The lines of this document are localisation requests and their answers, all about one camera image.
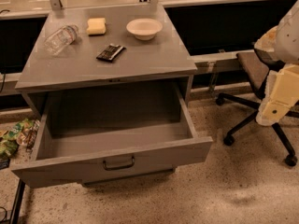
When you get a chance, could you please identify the open grey top drawer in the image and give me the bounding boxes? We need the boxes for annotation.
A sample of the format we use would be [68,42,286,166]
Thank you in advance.
[10,80,212,188]

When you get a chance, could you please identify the black drawer handle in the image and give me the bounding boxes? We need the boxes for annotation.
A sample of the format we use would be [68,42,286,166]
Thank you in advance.
[102,156,135,172]

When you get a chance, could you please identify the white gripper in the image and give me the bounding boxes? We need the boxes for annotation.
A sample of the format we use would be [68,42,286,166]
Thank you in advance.
[256,64,299,126]

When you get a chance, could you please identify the black table leg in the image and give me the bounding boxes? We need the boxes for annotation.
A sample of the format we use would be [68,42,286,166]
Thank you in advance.
[9,180,25,224]

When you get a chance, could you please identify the white bowl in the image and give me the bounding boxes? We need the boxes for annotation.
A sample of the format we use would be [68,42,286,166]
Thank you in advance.
[126,19,163,41]

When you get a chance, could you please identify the green snack bag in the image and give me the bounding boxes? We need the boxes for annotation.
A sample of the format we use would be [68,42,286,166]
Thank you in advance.
[0,119,40,159]

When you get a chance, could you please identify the clear plastic water bottle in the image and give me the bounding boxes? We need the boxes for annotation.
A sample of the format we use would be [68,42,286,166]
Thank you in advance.
[44,24,78,56]

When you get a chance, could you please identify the yellow sponge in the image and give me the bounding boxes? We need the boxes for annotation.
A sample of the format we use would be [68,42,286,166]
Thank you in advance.
[86,18,106,35]

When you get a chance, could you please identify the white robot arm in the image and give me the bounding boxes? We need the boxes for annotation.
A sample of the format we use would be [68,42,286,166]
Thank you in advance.
[254,1,299,126]

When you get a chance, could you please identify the black office chair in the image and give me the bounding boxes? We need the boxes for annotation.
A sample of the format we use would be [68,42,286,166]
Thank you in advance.
[216,49,297,167]

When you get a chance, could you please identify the grey drawer cabinet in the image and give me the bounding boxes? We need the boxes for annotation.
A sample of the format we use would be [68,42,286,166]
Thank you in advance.
[16,3,196,115]

